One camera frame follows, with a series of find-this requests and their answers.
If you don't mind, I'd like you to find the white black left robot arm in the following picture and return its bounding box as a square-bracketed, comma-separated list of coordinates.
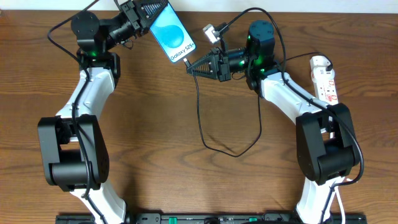
[37, 0, 168, 223]

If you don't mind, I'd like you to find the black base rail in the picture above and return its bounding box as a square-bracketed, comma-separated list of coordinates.
[55, 212, 368, 224]

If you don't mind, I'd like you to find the black charging cable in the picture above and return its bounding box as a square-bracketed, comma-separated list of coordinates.
[182, 52, 334, 158]

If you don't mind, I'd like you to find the white power strip cord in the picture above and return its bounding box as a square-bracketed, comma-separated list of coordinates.
[332, 179, 354, 224]

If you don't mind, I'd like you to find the white USB charger adapter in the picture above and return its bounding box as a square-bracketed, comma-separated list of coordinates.
[310, 55, 335, 81]

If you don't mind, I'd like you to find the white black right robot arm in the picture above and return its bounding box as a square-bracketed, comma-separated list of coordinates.
[186, 20, 364, 223]

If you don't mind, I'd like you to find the white power strip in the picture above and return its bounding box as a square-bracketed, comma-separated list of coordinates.
[311, 67, 338, 105]

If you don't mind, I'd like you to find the blue Galaxy smartphone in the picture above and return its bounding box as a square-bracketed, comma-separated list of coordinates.
[150, 3, 196, 63]

